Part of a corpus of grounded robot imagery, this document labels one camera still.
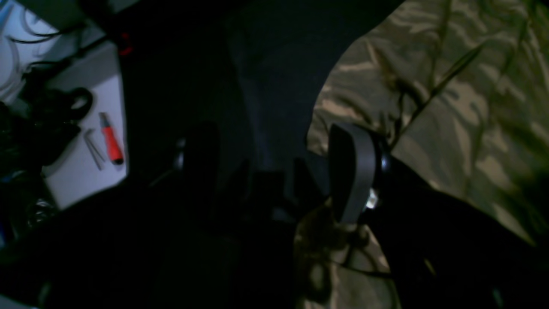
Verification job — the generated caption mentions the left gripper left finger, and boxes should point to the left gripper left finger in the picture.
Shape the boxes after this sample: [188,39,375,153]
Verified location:
[1,122,220,309]

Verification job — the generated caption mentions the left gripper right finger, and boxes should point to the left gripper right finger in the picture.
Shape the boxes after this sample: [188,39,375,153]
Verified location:
[328,123,548,309]

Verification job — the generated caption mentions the camouflage t-shirt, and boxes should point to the camouflage t-shirt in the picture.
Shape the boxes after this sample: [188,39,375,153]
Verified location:
[294,0,549,309]

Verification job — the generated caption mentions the orange utility knife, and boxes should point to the orange utility knife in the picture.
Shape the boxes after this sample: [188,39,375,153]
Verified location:
[99,112,125,166]

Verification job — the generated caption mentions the grey metal tool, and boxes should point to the grey metal tool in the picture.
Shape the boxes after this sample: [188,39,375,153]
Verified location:
[84,128,106,171]

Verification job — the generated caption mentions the black table cloth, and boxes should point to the black table cloth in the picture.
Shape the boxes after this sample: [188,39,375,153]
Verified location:
[0,0,406,309]

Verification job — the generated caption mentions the orange clamp top left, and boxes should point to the orange clamp top left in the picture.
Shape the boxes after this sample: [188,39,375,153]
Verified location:
[117,33,133,56]

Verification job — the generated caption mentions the black cable bundle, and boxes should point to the black cable bundle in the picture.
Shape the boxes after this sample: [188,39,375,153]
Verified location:
[0,60,95,172]

